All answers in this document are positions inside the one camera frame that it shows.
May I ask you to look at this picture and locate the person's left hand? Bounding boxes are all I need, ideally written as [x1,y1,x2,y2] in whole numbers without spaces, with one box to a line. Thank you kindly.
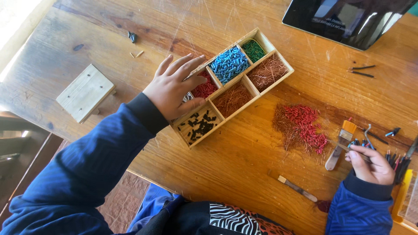
[143,53,208,122]

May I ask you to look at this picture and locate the person's right hand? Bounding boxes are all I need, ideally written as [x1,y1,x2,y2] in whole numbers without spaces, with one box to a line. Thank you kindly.
[345,144,396,186]

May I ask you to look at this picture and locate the thin metal tweezers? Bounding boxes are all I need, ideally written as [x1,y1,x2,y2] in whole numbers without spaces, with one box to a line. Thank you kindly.
[327,139,373,163]

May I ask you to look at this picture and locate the wooden compartment tray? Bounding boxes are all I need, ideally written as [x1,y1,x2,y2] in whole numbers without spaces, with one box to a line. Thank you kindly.
[170,28,294,149]

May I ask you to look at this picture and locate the large pile red tube pieces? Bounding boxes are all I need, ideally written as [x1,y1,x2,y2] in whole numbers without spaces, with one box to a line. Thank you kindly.
[283,104,329,154]

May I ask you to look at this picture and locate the dark red round blob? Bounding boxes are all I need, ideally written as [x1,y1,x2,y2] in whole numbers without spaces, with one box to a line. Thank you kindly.
[316,200,332,213]

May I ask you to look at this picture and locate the yellow framed clear box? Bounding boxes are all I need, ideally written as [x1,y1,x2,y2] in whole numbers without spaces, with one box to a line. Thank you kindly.
[391,169,418,233]

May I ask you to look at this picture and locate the small metal spatula knife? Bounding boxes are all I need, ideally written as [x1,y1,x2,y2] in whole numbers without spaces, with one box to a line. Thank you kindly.
[278,175,318,203]

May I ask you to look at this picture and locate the loose scattered copper strands heap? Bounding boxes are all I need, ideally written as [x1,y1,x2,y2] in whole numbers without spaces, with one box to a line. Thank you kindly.
[272,104,309,155]

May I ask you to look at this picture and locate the heap of copper strands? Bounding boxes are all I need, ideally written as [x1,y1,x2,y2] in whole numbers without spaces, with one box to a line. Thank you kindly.
[213,83,254,119]
[247,55,288,92]

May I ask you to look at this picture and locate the pile of green tube pieces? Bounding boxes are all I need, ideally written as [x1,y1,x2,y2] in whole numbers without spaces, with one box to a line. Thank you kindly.
[242,39,266,63]

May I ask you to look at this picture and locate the pile of blue tube pieces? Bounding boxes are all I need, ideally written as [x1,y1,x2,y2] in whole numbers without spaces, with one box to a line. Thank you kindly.
[208,46,251,85]

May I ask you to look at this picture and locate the pile of black tube pieces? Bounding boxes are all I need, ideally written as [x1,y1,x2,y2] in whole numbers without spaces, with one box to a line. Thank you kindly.
[178,110,219,146]

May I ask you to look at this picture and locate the person's zebra print jacket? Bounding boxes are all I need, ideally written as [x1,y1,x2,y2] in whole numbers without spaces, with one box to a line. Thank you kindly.
[127,183,294,235]

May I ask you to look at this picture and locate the small pile red tube pieces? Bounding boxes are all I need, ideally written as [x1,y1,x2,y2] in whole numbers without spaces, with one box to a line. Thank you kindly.
[191,71,219,99]

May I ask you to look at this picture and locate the pale wooden block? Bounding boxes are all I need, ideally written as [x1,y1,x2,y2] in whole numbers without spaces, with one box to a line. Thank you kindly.
[56,64,117,124]

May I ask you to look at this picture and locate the dark wooden bench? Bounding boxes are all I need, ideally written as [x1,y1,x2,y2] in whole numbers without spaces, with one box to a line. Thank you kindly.
[0,111,64,217]

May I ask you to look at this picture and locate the blue wire bits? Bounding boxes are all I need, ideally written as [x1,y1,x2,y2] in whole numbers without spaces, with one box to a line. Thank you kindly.
[348,138,368,148]

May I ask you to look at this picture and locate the bent grey wire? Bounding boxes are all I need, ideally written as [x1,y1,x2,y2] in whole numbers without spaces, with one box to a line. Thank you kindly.
[364,124,375,150]

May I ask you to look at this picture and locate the flat wooden handle paintbrush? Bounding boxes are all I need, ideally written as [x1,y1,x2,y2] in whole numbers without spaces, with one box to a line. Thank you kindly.
[325,120,357,171]

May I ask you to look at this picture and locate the long black wire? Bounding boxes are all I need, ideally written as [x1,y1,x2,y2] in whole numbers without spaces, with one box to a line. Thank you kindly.
[357,127,389,145]

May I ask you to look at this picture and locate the bundle of stripped wire ends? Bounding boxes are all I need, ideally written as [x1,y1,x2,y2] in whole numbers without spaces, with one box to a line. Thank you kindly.
[385,149,413,185]

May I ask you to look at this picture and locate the grey tool handle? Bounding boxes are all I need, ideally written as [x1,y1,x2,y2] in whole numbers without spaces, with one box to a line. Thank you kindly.
[406,134,418,160]

